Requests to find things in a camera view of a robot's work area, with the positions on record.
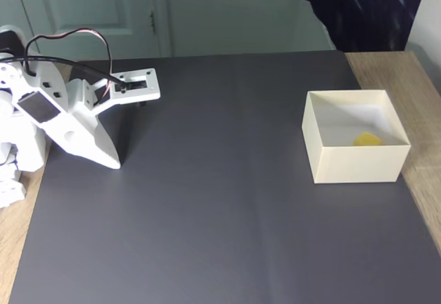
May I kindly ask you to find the white open box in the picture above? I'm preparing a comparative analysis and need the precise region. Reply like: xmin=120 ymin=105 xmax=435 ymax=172
xmin=302 ymin=89 xmax=412 ymax=184

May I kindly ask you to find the dark hanging garment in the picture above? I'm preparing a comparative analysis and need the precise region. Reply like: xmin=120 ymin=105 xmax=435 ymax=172
xmin=294 ymin=0 xmax=431 ymax=53

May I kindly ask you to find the dark grey table mat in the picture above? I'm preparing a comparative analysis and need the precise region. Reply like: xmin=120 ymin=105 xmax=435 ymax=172
xmin=8 ymin=50 xmax=441 ymax=304

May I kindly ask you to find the yellow cube block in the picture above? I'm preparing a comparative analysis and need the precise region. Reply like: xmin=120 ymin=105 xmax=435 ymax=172
xmin=353 ymin=131 xmax=384 ymax=147

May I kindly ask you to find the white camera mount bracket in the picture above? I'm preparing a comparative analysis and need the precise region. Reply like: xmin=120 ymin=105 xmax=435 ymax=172
xmin=67 ymin=68 xmax=162 ymax=117

